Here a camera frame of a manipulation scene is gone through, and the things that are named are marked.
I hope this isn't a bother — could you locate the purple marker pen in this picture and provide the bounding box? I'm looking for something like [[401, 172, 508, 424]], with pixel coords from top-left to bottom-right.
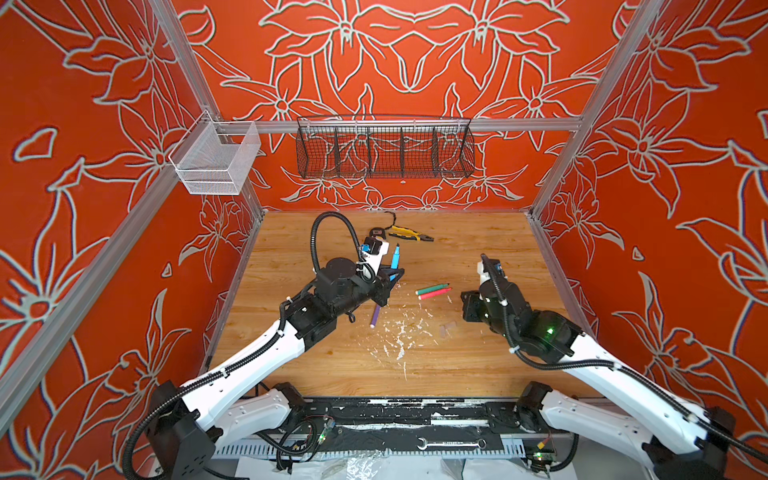
[[369, 304, 382, 328]]

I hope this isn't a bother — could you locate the blue marker pen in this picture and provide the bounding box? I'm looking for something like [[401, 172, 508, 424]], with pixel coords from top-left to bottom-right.
[[391, 244, 400, 270]]

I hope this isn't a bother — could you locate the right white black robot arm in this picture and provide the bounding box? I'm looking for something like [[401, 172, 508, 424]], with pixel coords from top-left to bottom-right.
[[461, 282, 767, 479]]

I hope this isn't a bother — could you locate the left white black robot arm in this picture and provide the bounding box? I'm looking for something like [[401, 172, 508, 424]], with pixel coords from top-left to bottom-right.
[[121, 211, 405, 479]]

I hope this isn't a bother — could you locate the pink marker pen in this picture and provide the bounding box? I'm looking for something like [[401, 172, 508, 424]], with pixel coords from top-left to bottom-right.
[[418, 287, 452, 300]]

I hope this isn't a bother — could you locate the green marker pen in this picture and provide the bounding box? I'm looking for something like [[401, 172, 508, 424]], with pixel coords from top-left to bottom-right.
[[415, 283, 450, 296]]

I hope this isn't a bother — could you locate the yellow black tape measure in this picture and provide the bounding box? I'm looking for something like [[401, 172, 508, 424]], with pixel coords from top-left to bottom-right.
[[369, 227, 387, 240]]

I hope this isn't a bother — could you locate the silver wrench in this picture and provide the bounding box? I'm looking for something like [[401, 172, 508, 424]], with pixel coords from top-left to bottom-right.
[[417, 437, 487, 450]]

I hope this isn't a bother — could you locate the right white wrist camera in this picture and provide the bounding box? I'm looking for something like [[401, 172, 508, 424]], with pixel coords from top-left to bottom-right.
[[478, 254, 508, 302]]

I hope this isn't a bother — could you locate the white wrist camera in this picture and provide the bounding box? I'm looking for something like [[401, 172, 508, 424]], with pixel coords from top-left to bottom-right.
[[478, 254, 508, 302], [360, 236, 390, 275]]

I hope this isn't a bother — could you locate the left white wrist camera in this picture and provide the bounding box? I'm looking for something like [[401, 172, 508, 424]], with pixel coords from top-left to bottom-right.
[[360, 236, 390, 275]]

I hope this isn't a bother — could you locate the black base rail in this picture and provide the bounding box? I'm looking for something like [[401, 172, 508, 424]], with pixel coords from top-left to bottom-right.
[[269, 397, 547, 456]]

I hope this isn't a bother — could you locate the black wire wall basket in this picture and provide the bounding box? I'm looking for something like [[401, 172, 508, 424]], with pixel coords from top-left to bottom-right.
[[296, 115, 476, 180]]

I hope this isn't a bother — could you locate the clear plastic wall bin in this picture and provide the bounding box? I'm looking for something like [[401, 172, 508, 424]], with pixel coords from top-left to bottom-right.
[[169, 121, 261, 196]]

